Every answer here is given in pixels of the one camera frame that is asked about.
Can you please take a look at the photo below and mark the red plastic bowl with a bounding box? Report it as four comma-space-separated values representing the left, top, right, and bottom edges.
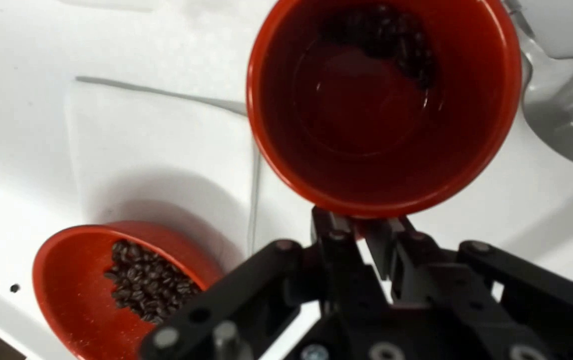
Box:
32, 223, 223, 360

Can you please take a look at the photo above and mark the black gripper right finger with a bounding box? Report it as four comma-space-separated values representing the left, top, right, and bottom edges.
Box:
363, 218, 459, 314

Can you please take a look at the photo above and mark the steel spoon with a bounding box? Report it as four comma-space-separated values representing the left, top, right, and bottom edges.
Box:
503, 0, 573, 163

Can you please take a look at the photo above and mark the red plastic jug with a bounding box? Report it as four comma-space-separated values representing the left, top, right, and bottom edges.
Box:
245, 0, 521, 218

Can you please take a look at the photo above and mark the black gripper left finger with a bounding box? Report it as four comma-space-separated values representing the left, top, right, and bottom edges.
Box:
311, 208, 361, 314

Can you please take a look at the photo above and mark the white plastic tray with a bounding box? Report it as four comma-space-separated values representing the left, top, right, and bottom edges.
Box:
0, 0, 573, 360

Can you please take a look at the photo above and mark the white paper napkin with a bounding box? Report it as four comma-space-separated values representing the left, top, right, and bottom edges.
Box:
66, 77, 257, 268

